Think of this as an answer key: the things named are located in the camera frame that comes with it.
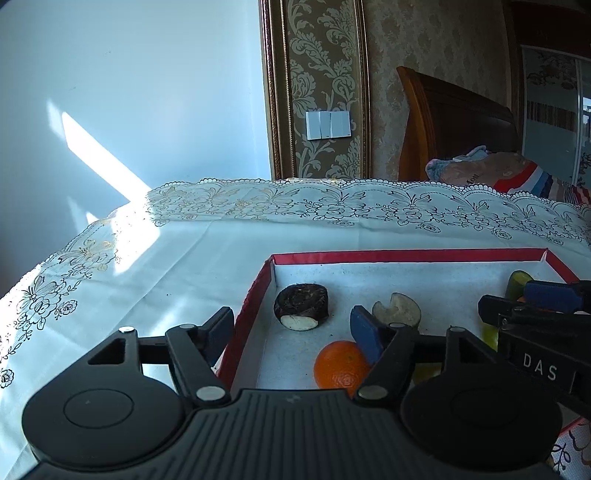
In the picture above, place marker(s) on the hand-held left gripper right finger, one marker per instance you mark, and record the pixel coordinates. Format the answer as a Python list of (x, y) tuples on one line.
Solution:
[(364, 332)]

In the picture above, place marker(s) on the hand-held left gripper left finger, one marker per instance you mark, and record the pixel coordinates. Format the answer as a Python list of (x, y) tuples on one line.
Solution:
[(220, 325)]

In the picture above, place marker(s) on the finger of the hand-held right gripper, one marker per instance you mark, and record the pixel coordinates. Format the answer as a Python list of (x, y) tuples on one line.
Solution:
[(549, 295), (496, 307)]

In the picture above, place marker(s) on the large orange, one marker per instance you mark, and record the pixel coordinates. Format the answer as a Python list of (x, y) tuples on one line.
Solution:
[(337, 367)]

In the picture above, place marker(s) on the dark brown white-fleshed cut fruit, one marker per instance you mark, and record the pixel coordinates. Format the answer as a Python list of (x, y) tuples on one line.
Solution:
[(300, 302)]

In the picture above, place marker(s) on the red shallow box tray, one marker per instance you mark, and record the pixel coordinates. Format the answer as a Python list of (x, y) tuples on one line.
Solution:
[(314, 277)]

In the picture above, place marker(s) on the green sugarcane piece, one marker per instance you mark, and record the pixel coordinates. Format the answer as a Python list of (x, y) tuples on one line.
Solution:
[(517, 281)]

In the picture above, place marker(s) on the striped colourful blanket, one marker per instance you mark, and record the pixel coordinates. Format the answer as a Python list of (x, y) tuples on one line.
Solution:
[(498, 173)]

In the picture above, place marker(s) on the sliding door wardrobe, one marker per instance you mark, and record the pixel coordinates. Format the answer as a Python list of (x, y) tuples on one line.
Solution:
[(554, 115)]

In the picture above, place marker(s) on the wooden bed headboard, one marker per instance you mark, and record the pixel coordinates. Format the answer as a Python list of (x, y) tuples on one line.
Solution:
[(457, 124)]

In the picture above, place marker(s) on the gold framed wallpaper panel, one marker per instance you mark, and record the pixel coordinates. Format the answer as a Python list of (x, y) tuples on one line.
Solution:
[(318, 69)]

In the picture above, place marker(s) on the white wall light switch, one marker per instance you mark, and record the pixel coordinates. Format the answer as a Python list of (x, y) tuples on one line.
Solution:
[(328, 125)]

